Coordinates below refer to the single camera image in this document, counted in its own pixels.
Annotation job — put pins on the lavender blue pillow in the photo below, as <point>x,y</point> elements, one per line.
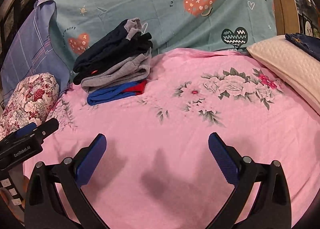
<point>31,52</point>

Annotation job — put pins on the teal heart print sheet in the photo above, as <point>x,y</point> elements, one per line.
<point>201,24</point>

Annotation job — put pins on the pink floral bedsheet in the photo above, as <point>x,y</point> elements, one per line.
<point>158,171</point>

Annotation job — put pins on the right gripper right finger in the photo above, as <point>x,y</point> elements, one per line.
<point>271,207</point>

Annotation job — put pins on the grey folded garment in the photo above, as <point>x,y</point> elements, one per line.
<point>134,68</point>

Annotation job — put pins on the dark blue denim garment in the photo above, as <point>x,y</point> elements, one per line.
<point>308,44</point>

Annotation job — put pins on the blue red folded garment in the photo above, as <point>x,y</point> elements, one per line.
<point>117,92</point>

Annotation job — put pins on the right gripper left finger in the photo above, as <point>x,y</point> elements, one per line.
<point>43,206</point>

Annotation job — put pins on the navy pant with grey cuff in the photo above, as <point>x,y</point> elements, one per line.
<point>124,41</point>

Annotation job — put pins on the wooden bed frame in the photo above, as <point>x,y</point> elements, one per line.
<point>286,16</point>

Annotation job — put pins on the cream quilted pillow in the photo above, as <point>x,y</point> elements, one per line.
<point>292,65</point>

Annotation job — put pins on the red floral pillow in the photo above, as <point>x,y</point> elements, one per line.
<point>30,102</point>

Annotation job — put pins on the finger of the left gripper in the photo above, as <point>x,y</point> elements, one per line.
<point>25,130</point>
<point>44,130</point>

